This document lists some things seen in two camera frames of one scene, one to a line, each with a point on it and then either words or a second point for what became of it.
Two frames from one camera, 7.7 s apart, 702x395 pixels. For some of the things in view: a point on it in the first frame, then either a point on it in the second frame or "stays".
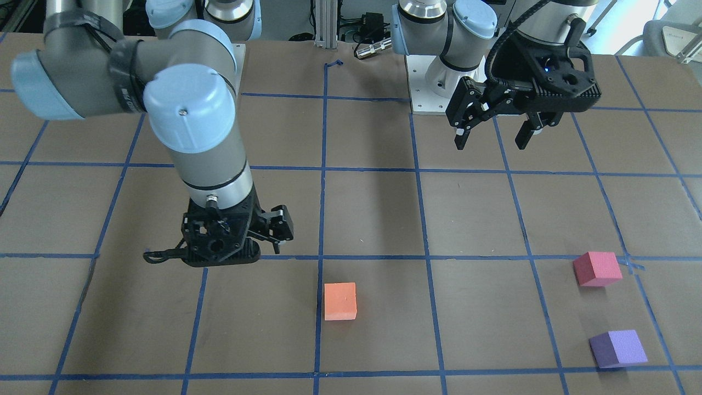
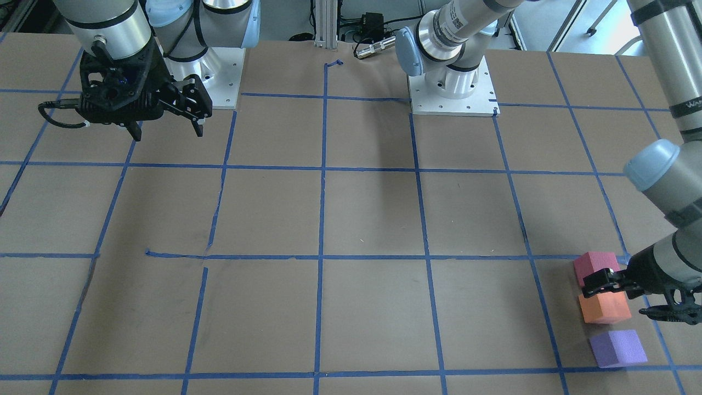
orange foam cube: (340, 301) to (610, 308)
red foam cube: (597, 269) stays
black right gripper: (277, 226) to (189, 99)
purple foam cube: (616, 348) stays
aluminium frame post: (326, 34) stays
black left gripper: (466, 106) to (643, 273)
